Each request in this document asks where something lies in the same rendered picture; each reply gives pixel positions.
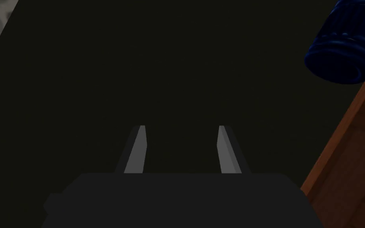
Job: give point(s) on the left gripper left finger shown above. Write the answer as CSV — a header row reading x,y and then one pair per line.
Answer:
x,y
136,155

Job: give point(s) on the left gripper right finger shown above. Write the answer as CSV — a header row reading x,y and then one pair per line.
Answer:
x,y
228,155

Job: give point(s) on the dark blue ribbed jar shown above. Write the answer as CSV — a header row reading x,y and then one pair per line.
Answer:
x,y
344,47

